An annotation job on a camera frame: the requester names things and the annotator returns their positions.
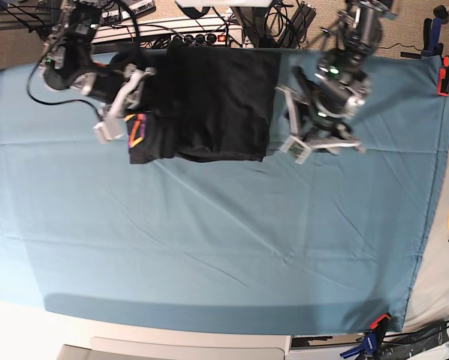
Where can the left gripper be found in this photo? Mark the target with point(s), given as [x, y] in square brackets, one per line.
[303, 120]

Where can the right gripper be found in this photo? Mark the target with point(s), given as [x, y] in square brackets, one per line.
[118, 90]

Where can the black T-shirt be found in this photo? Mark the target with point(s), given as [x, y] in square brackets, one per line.
[204, 104]

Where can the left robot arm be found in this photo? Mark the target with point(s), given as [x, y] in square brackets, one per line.
[319, 109]

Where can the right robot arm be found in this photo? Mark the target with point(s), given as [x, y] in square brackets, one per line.
[67, 54]

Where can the white power strip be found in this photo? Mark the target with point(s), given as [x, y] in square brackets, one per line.
[199, 35]

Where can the blue table cloth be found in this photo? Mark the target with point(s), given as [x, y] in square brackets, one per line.
[269, 248]

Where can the orange black clamp top right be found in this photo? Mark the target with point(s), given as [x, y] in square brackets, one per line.
[443, 77]

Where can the blue clamp top right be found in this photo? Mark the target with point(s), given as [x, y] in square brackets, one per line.
[431, 34]

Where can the orange blue clamp bottom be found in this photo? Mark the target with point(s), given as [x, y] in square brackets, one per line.
[370, 345]

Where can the black plastic bag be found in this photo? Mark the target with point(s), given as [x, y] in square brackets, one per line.
[408, 345]

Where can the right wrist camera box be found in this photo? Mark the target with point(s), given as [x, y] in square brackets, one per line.
[108, 130]

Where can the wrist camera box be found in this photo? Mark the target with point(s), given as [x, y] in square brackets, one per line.
[108, 130]
[297, 149]

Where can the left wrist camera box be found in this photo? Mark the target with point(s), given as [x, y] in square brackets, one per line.
[297, 149]

